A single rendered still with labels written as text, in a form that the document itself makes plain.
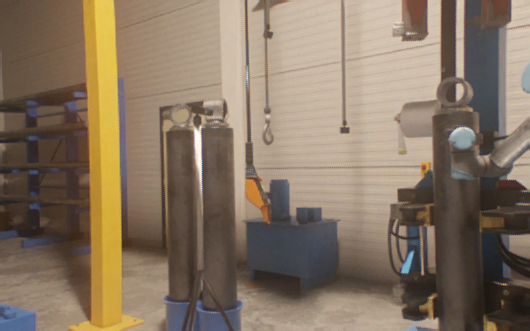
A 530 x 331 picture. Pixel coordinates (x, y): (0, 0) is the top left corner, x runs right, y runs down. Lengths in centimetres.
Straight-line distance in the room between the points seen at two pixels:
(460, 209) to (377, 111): 264
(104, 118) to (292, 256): 219
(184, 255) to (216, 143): 78
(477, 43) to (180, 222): 207
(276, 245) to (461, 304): 260
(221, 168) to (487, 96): 157
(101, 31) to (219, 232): 192
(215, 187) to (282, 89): 300
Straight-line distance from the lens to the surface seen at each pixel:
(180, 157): 306
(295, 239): 464
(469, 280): 252
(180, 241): 310
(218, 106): 287
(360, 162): 501
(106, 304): 397
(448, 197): 246
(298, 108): 547
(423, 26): 255
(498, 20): 264
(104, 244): 387
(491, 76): 293
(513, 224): 241
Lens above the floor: 124
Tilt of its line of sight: level
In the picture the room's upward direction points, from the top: 1 degrees counter-clockwise
